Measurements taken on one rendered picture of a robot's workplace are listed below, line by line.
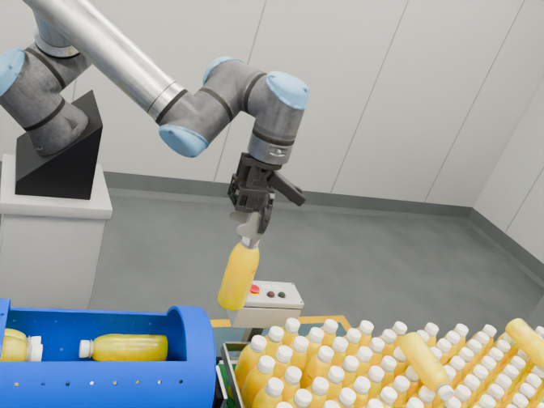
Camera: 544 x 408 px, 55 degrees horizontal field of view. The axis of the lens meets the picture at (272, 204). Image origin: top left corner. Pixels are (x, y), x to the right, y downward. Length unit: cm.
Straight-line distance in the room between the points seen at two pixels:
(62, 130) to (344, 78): 304
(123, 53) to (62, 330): 65
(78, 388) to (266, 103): 64
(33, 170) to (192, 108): 79
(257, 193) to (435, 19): 375
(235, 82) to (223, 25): 280
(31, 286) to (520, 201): 474
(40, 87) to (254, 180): 79
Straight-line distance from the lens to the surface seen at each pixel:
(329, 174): 475
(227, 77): 108
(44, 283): 191
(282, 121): 103
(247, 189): 108
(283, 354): 139
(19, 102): 167
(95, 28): 108
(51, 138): 170
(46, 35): 163
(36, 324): 132
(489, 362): 178
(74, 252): 185
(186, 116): 103
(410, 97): 484
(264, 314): 156
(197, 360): 113
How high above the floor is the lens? 199
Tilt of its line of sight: 26 degrees down
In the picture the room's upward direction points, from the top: 19 degrees clockwise
